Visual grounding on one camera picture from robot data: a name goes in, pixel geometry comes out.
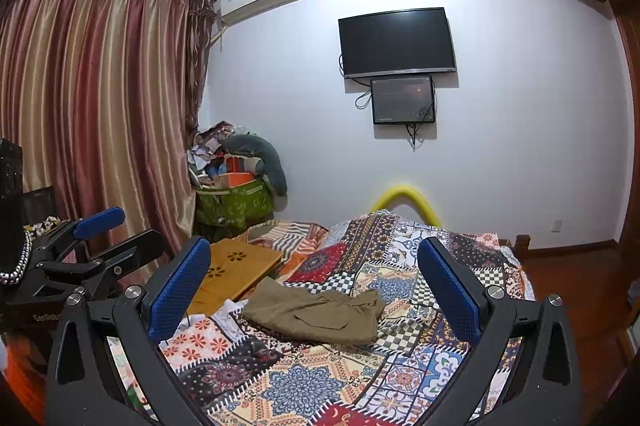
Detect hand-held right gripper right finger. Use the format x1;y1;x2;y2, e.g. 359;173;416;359
416;236;586;426

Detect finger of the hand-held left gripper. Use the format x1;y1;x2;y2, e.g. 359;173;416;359
32;206;127;267
40;229;167;301

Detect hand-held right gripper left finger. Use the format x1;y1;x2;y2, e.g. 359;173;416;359
45;236;213;426

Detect olive green pants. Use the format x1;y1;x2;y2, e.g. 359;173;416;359
240;277;387;346

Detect wooden lap desk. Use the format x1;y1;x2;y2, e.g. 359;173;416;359
187;238;283;317

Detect orange cloth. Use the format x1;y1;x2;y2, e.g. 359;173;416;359
0;341;51;407

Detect green patterned bag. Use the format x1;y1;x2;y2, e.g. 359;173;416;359
194;178;276;231

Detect yellow padded headboard tube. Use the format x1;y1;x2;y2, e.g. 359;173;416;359
370;185;443;227

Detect striped satin curtain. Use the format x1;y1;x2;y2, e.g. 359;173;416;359
0;0;218;267

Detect pile of clutter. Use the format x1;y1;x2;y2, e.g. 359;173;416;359
187;121;266;189

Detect striped cloth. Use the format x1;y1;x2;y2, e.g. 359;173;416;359
235;220;328;271

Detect patchwork printed blanket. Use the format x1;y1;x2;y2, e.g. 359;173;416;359
107;211;526;426

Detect grey long pillow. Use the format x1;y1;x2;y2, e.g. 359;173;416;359
222;135;289;197

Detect wooden bed frame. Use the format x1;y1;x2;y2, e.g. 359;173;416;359
500;233;531;259

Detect small wall monitor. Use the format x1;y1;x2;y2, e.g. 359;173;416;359
371;76;436;125

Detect black wall television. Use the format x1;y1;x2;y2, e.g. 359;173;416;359
338;7;458;80

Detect wooden door frame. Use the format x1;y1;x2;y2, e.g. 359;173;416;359
607;0;640;307

